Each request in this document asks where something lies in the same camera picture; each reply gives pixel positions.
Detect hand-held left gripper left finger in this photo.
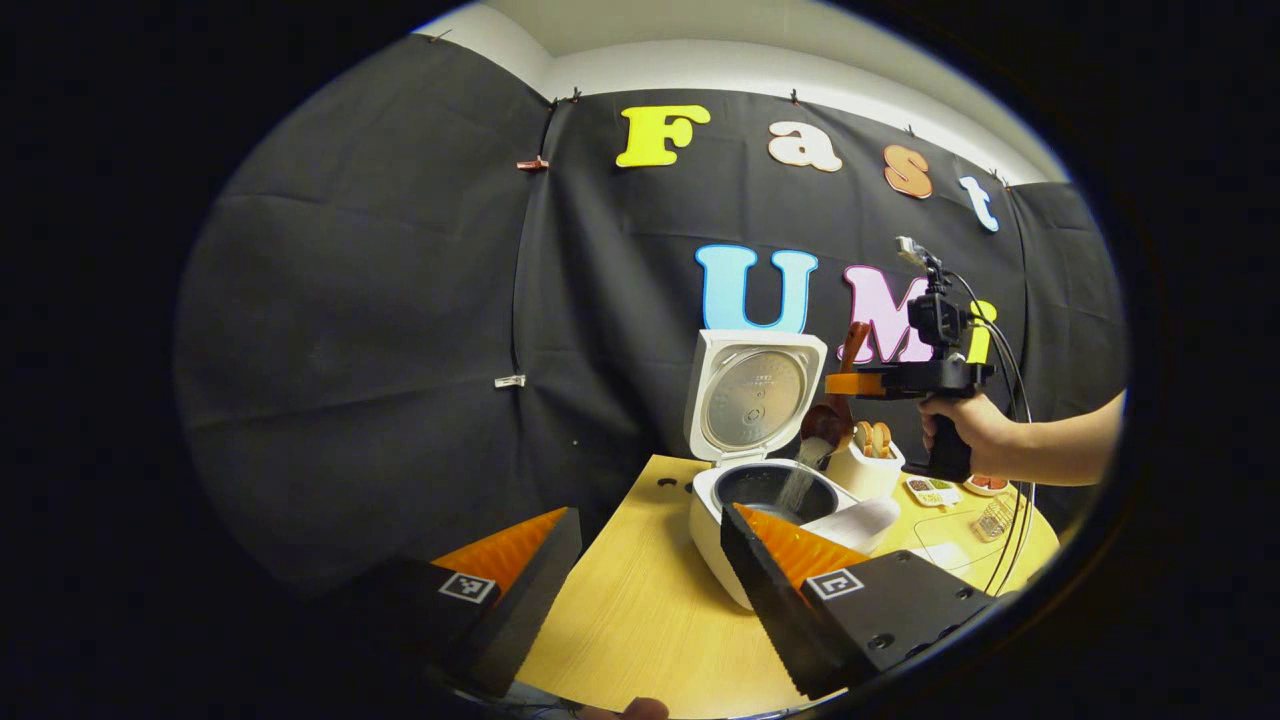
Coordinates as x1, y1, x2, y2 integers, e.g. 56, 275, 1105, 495
340, 507, 584, 699

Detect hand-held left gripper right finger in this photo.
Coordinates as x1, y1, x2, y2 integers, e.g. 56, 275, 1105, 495
720, 503, 1001, 701

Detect brown wooden spoon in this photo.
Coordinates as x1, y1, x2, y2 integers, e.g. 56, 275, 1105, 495
800, 320, 873, 451

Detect white rice cooker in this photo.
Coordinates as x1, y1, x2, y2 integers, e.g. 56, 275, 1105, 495
684, 329, 901, 611

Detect white rice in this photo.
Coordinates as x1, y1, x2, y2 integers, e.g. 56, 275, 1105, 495
775, 437, 836, 516

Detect clear plastic rice container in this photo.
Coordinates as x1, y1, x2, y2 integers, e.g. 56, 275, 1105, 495
912, 505, 1001, 576

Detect white toaster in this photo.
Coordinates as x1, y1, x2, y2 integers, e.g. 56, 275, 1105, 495
825, 430, 907, 501

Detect white divided bean dish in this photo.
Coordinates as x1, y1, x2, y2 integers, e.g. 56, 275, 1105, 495
905, 476, 963, 508

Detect row of small black clips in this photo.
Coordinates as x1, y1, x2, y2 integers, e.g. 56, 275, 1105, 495
428, 28, 1011, 189

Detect black backdrop cloth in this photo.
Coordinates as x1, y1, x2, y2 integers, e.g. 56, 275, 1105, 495
172, 35, 1129, 601

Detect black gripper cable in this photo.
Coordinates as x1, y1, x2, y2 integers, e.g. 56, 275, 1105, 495
945, 270, 1036, 596

